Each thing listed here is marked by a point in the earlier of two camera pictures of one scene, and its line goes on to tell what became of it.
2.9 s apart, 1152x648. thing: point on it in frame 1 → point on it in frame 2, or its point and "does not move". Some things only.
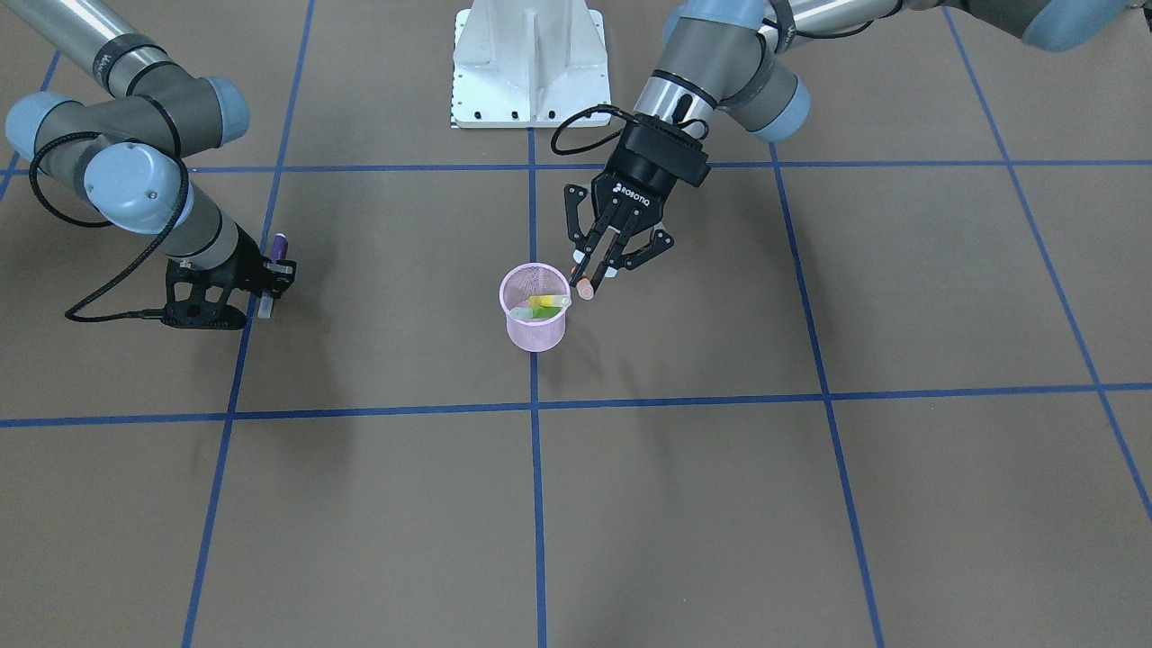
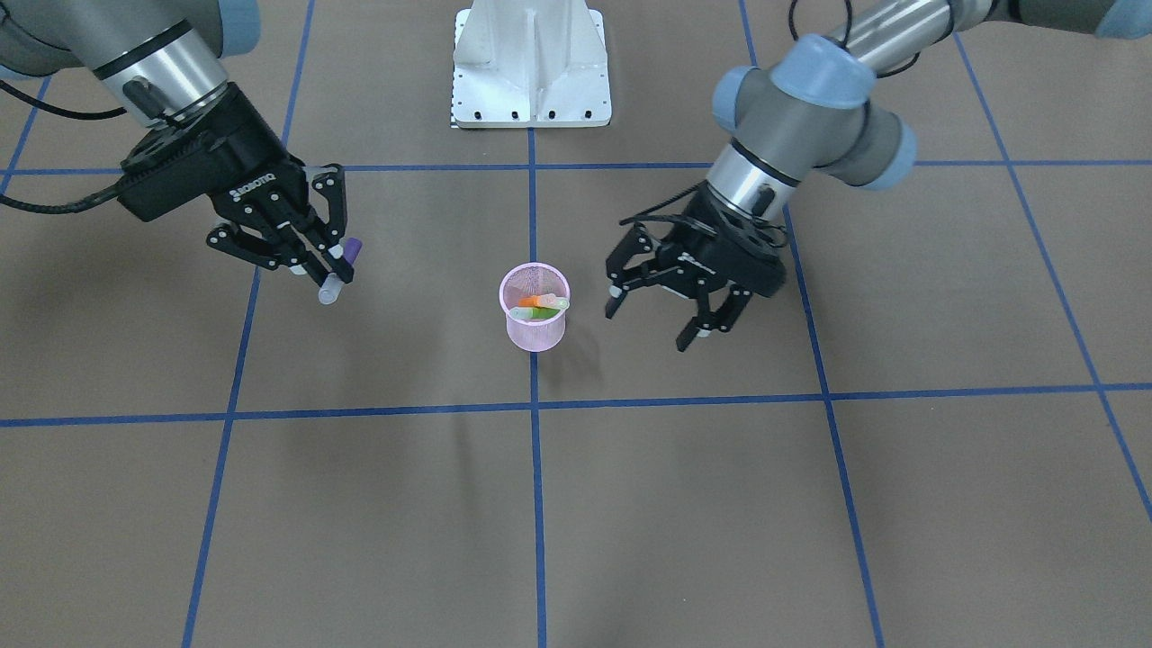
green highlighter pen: x=535 y=312 does not move
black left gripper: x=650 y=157 → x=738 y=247
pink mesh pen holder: x=516 y=287 does not move
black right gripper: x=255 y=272 → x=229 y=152
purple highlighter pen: x=279 y=252 → x=334 y=283
